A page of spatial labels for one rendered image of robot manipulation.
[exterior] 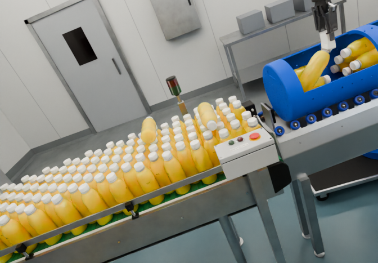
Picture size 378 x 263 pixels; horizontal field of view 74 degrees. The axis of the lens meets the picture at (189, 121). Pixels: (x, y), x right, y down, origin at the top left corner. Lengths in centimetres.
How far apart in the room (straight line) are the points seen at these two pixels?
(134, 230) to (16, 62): 451
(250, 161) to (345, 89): 54
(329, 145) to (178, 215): 75
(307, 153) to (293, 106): 26
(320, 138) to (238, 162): 50
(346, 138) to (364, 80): 28
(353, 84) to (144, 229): 108
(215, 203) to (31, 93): 469
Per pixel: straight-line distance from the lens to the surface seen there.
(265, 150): 92
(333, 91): 121
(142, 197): 112
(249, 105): 142
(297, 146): 125
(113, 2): 455
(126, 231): 123
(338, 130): 132
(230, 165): 91
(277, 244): 131
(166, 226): 121
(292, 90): 112
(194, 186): 115
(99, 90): 486
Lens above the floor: 161
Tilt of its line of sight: 24 degrees down
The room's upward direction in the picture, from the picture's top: 23 degrees counter-clockwise
